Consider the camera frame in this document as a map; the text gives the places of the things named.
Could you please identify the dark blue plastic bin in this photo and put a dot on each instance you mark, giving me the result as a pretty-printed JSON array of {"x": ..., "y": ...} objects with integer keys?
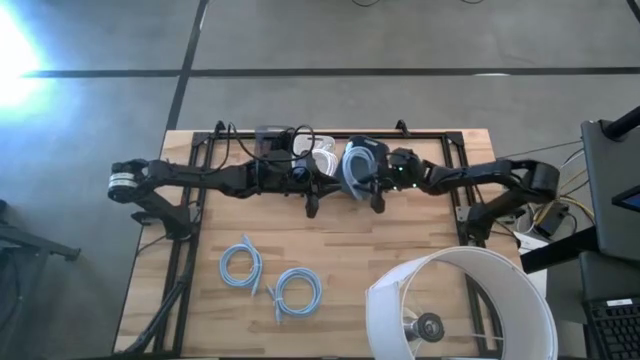
[{"x": 372, "y": 144}]

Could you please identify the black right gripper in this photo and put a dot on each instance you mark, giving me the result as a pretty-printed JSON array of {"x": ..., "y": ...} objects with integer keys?
[{"x": 385, "y": 180}]

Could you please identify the white round lamp shade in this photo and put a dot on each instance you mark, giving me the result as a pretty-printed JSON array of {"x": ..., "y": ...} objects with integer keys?
[{"x": 520, "y": 300}]

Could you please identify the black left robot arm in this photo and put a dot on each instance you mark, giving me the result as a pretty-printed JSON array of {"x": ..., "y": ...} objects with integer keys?
[{"x": 200, "y": 175}]

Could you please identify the black floor stand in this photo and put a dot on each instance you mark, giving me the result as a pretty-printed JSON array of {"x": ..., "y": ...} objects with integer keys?
[{"x": 30, "y": 245}]

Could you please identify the black power adapter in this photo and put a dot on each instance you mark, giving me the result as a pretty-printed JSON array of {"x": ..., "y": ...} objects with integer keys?
[{"x": 551, "y": 220}]

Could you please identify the black keyboard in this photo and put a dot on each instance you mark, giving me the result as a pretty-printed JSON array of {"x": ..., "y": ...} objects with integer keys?
[{"x": 615, "y": 330}]

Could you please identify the grey plastic bin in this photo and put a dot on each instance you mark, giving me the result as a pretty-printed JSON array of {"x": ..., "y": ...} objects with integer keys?
[{"x": 267, "y": 136}]

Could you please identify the black desk bar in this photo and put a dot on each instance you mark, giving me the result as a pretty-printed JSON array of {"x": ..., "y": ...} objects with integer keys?
[{"x": 555, "y": 250}]

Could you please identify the black metal table frame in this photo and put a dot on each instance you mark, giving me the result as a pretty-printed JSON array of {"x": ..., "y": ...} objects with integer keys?
[{"x": 425, "y": 135}]

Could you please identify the white plastic bin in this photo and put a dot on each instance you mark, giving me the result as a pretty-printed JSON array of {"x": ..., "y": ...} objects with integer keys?
[{"x": 320, "y": 141}]

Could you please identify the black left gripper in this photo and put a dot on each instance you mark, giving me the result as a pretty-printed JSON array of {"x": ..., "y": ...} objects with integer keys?
[{"x": 305, "y": 192}]

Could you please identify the tablet with blue screen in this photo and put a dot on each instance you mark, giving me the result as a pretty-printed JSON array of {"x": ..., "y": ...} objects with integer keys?
[{"x": 629, "y": 199}]

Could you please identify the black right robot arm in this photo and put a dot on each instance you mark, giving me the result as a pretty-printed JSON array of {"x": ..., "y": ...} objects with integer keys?
[{"x": 480, "y": 172}]

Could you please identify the black pole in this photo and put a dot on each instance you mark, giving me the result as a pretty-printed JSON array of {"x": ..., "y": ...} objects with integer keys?
[{"x": 622, "y": 124}]

